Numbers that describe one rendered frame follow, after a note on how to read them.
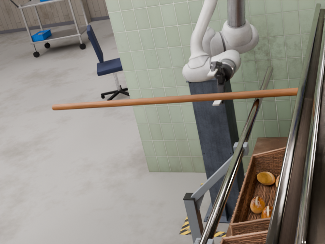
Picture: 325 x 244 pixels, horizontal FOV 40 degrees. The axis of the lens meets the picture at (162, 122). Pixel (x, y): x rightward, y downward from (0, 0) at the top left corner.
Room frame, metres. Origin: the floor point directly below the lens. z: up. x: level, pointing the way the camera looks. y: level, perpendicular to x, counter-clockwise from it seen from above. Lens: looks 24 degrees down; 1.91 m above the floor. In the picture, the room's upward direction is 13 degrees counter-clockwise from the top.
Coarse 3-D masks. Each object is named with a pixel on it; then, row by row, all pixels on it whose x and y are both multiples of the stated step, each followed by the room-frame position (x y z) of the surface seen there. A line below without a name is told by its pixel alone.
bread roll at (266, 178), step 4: (260, 172) 1.92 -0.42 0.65; (264, 172) 1.91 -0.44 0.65; (268, 172) 1.90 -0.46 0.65; (260, 176) 1.91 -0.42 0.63; (264, 176) 1.89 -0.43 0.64; (268, 176) 1.88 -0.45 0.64; (272, 176) 1.87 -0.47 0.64; (260, 180) 1.89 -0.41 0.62; (264, 180) 1.88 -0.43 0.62; (268, 180) 1.87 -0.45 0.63; (272, 180) 1.86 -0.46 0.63; (264, 184) 1.88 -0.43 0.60; (268, 184) 1.86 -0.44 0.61
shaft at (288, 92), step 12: (168, 96) 1.80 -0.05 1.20; (180, 96) 1.77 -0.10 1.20; (192, 96) 1.74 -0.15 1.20; (204, 96) 1.72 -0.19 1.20; (216, 96) 1.70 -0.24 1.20; (228, 96) 1.67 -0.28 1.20; (240, 96) 1.65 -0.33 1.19; (252, 96) 1.63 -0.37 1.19; (264, 96) 1.62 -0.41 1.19; (276, 96) 1.60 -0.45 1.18; (60, 108) 2.01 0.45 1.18; (72, 108) 1.99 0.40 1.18; (84, 108) 1.97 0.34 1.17
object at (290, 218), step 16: (320, 16) 1.72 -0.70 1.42; (320, 32) 1.53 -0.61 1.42; (320, 48) 1.37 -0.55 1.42; (304, 112) 0.95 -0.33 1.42; (304, 128) 0.88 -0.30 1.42; (304, 144) 0.81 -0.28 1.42; (304, 160) 0.76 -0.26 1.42; (288, 192) 0.66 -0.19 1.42; (288, 208) 0.62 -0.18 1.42; (288, 224) 0.58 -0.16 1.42; (288, 240) 0.55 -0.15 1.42
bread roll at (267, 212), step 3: (267, 207) 1.64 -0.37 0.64; (270, 207) 1.64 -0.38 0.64; (264, 210) 1.63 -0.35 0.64; (267, 210) 1.62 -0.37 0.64; (270, 210) 1.62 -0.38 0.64; (264, 213) 1.61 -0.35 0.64; (267, 213) 1.60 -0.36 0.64; (270, 213) 1.60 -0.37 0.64; (261, 216) 1.63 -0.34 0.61; (264, 216) 1.60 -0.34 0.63; (267, 216) 1.59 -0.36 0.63; (270, 216) 1.59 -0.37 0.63
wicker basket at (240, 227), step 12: (252, 156) 1.95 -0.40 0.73; (264, 156) 1.94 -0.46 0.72; (276, 156) 1.91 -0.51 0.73; (252, 168) 1.92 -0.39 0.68; (264, 168) 1.94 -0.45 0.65; (276, 168) 1.91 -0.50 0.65; (252, 180) 1.88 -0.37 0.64; (240, 192) 1.67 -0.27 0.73; (252, 192) 1.84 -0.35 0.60; (264, 192) 1.84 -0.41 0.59; (240, 204) 1.63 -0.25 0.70; (240, 216) 1.61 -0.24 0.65; (252, 216) 1.67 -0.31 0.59; (240, 228) 1.46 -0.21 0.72; (252, 228) 1.60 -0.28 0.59; (264, 228) 1.42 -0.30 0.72
